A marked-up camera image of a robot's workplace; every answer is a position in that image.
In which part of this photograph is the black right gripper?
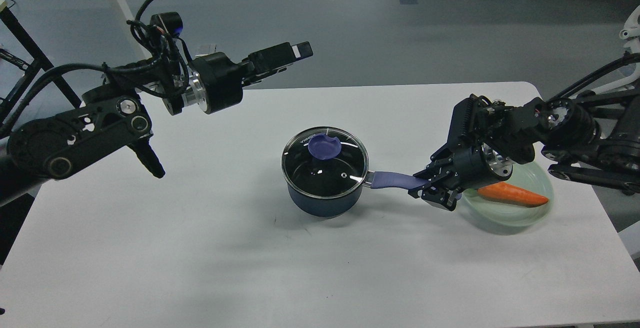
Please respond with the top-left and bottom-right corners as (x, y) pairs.
(407, 143), (514, 212)

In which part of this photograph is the orange toy carrot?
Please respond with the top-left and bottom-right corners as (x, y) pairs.
(477, 182), (549, 208)

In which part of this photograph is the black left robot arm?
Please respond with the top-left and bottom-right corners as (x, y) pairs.
(1, 0), (313, 205)

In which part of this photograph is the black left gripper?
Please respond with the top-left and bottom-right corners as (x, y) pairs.
(189, 42), (314, 115)

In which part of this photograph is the blue saucepan with handle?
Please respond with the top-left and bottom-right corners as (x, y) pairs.
(287, 171), (428, 219)

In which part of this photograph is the black metal frame stand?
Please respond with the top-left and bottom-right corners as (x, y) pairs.
(1, 0), (82, 138)

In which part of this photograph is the glass lid with blue knob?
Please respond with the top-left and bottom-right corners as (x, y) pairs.
(281, 126), (370, 183)

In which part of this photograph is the white chair base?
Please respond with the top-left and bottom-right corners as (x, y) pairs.
(580, 5), (640, 99)

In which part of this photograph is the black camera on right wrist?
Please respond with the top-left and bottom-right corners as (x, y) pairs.
(445, 94), (537, 165)

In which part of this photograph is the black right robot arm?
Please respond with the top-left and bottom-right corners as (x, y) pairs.
(407, 53), (639, 211)

